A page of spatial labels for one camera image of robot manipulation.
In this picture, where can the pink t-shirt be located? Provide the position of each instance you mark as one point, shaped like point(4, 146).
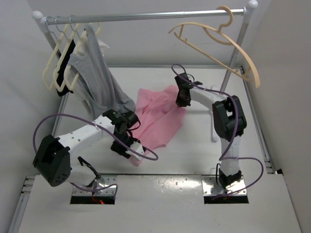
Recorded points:
point(159, 115)

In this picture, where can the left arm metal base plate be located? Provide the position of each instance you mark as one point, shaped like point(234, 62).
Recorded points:
point(106, 186)

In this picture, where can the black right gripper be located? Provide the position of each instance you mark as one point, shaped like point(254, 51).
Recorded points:
point(180, 102)

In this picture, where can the tan plastic hanger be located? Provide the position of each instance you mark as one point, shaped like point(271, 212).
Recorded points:
point(220, 41)

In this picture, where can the white front cover panel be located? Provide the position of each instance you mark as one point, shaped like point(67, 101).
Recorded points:
point(160, 204)

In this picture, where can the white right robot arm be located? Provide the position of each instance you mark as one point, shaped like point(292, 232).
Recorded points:
point(228, 122)

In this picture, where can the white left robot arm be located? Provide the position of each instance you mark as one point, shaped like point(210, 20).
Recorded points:
point(57, 158)

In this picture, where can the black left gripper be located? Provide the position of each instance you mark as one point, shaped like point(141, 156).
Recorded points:
point(120, 150)

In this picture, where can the grey t-shirt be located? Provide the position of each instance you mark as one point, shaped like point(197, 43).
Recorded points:
point(93, 82)

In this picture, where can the silver clothes rack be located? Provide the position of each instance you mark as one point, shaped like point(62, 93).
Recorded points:
point(44, 22)

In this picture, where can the cream hanger with black garment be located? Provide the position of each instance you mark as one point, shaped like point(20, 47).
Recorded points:
point(58, 71)

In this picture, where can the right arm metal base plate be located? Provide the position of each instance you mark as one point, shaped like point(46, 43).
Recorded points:
point(211, 188)

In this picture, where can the cream hanger outer left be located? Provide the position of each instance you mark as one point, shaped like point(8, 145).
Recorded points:
point(54, 58)

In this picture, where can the white garment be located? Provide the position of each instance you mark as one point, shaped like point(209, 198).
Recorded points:
point(90, 49)

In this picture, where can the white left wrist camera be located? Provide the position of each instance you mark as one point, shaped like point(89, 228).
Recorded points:
point(136, 151)

